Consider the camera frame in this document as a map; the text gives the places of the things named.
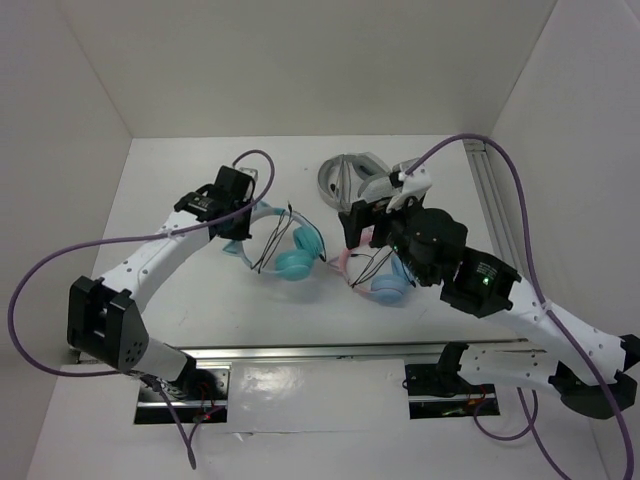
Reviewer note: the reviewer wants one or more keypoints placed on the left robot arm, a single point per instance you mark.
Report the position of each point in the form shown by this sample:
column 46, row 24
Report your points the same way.
column 105, row 314

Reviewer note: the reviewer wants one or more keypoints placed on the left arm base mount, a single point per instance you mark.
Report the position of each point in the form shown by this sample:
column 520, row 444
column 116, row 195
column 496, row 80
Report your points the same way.
column 207, row 401

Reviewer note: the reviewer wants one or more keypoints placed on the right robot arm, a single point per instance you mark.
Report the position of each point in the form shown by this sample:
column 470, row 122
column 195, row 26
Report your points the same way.
column 581, row 365

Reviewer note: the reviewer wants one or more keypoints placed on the pink blue cat-ear headphones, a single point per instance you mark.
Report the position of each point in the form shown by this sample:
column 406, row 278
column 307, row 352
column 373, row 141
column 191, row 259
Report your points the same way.
column 385, row 281

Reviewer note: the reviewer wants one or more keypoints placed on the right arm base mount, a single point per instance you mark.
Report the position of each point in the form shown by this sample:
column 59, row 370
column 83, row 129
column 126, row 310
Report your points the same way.
column 430, row 398

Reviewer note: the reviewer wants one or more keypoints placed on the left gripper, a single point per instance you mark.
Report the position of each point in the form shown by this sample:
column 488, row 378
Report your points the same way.
column 239, row 233

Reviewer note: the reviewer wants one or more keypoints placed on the teal cat-ear headphones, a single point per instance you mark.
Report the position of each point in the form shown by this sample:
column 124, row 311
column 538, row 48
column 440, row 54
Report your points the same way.
column 292, row 265

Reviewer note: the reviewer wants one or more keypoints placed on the aluminium rail right side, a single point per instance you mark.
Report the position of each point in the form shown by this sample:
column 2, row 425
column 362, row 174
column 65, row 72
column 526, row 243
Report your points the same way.
column 500, row 232

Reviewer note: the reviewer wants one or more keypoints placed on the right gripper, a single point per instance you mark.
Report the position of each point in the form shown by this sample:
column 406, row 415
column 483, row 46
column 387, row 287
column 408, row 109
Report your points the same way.
column 366, row 213

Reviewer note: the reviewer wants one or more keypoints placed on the grey white folded headphones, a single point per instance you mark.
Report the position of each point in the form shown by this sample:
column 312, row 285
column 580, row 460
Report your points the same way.
column 350, row 177

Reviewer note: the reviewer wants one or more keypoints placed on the aluminium rail front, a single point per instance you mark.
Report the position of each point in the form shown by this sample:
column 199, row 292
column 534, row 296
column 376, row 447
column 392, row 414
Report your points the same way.
column 300, row 353

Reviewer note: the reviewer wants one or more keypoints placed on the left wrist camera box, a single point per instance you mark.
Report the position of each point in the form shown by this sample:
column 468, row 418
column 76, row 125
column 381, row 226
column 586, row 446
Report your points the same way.
column 251, row 175

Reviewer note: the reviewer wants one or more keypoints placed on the aluminium rail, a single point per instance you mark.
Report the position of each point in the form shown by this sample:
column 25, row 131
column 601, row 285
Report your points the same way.
column 500, row 232
column 300, row 353

